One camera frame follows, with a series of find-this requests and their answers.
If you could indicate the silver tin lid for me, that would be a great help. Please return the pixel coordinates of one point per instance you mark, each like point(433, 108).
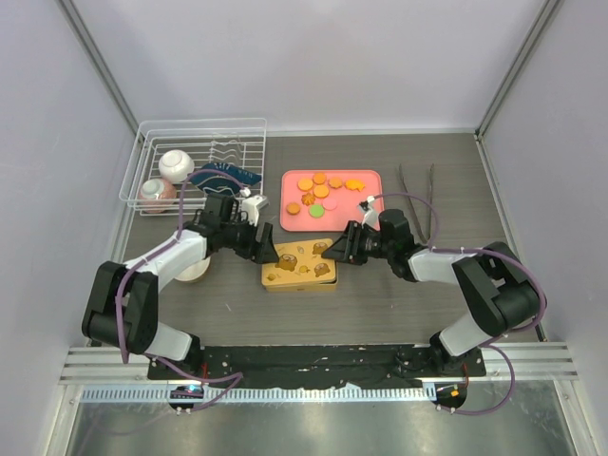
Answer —
point(301, 261)

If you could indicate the white bowl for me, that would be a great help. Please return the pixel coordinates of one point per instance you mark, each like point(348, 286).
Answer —
point(194, 272)

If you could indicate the orange round cookie middle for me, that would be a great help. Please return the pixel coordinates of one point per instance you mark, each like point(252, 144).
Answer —
point(321, 191)

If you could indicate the blue patterned plate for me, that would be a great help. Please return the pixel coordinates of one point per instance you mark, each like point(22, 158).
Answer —
point(224, 178)

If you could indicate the orange round cookie left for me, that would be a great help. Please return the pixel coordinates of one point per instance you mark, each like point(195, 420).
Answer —
point(293, 208)

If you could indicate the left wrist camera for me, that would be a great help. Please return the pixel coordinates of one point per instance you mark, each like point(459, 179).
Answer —
point(250, 207)

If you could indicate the orange cookie upper left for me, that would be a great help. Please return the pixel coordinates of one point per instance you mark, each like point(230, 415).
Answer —
point(305, 184)

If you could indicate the orange swirl cookie left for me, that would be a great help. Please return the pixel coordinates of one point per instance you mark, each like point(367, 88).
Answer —
point(308, 199)

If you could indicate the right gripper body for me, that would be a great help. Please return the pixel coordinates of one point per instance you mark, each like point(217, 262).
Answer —
point(364, 245)

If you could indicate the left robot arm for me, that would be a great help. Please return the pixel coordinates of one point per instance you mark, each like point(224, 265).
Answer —
point(123, 306)

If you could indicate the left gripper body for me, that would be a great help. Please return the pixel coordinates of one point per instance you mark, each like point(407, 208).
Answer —
point(244, 241)

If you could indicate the orange round cookie top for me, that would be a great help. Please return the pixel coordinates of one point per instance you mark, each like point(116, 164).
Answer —
point(319, 178)

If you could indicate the pink cup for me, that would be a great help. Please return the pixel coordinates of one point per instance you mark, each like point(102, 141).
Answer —
point(157, 195)

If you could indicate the pink round cookie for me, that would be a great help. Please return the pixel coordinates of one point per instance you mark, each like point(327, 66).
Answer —
point(329, 204)

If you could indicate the pink tray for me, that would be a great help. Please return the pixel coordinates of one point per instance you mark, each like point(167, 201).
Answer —
point(347, 200)

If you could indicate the gold cookie tin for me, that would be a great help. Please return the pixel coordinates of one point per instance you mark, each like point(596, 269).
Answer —
point(301, 286)

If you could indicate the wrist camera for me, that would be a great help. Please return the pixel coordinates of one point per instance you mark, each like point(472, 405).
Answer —
point(370, 216)
point(250, 207)

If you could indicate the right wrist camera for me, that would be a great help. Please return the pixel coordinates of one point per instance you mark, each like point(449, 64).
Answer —
point(370, 216)

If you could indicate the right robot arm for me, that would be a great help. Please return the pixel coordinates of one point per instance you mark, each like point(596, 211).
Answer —
point(499, 292)

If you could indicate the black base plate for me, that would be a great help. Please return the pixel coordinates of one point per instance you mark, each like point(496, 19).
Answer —
point(318, 367)

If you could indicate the orange scalloped cookie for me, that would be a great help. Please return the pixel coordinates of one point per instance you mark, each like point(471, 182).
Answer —
point(355, 185)

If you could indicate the white wire dish rack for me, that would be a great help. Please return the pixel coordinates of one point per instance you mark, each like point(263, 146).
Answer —
point(240, 142)

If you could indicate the orange round cookie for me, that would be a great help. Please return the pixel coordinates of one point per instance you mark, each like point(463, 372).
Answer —
point(321, 191)
point(293, 208)
point(319, 178)

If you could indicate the metal tongs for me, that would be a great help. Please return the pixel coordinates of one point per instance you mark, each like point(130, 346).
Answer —
point(423, 226)

